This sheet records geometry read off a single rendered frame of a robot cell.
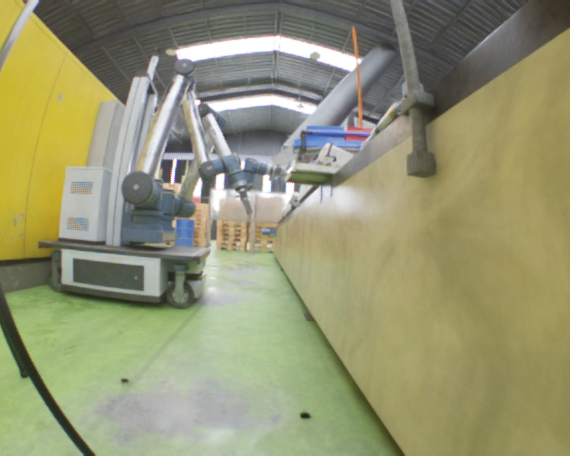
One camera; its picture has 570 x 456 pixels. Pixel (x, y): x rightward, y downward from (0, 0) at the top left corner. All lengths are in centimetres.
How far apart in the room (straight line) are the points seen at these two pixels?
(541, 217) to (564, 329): 12
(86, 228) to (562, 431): 219
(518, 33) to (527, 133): 13
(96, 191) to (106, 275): 62
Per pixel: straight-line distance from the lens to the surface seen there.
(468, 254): 40
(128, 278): 172
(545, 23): 38
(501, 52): 41
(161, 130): 173
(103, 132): 273
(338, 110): 971
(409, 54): 57
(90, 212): 206
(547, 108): 34
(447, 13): 1160
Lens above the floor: 48
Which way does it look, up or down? 2 degrees up
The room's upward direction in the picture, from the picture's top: 3 degrees clockwise
